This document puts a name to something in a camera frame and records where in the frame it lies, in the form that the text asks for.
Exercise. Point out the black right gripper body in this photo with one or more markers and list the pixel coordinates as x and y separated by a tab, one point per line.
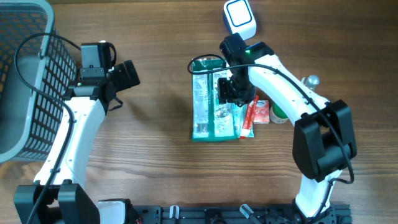
234	91

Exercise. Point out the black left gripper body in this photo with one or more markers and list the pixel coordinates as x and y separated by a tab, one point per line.
81	76

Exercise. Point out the mint green sachet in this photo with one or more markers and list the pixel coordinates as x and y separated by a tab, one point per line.
239	114

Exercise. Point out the red coffee stick sachet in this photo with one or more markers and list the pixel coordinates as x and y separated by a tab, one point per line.
246	131

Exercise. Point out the small orange box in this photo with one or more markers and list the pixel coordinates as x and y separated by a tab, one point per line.
261	112

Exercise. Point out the green white gloves package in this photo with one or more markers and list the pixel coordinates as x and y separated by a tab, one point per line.
212	121

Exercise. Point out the green lid jar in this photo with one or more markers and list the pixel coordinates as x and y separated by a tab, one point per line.
277	115

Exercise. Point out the yellow oil bottle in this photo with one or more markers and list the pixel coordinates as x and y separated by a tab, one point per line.
311	82

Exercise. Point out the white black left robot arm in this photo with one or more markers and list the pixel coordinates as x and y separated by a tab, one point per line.
58	192

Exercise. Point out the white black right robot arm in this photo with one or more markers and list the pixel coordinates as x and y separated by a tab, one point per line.
324	142

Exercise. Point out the white barcode scanner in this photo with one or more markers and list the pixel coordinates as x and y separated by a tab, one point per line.
238	18

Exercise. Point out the grey plastic mesh basket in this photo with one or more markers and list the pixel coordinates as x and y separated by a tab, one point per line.
31	51

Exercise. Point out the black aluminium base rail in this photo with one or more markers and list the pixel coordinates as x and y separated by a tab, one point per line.
154	214

